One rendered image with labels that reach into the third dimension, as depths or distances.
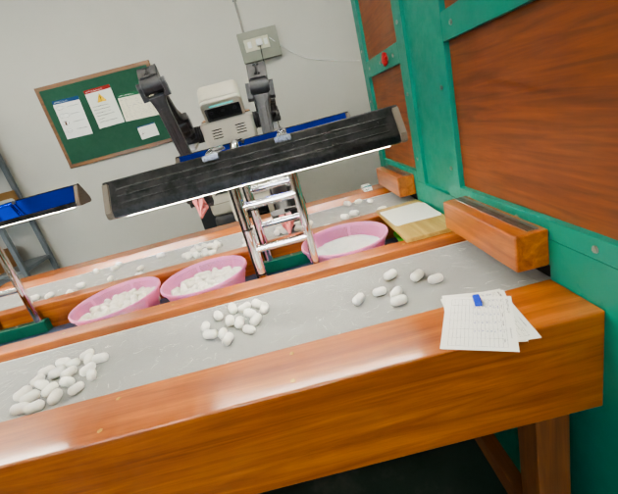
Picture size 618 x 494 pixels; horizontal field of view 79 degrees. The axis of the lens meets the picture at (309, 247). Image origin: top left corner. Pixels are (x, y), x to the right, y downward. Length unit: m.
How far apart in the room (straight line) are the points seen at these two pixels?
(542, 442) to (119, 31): 3.57
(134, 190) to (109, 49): 2.89
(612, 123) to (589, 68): 0.08
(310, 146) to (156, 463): 0.61
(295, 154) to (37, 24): 3.27
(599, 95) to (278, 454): 0.69
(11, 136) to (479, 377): 3.79
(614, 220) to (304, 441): 0.55
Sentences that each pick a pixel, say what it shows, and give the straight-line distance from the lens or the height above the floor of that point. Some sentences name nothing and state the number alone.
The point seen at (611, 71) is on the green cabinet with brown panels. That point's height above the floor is 1.10.
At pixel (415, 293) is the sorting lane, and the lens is 0.82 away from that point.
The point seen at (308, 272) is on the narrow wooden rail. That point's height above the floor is 0.76.
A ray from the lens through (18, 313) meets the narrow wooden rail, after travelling 1.63.
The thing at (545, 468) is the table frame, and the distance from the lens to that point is 0.88.
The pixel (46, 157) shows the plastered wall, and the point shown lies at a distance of 3.87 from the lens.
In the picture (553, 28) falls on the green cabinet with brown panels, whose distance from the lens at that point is 0.70.
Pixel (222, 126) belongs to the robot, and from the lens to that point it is 2.04.
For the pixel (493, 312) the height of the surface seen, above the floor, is 0.77.
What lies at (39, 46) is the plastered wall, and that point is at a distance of 3.86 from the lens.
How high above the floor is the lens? 1.14
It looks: 19 degrees down
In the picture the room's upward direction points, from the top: 15 degrees counter-clockwise
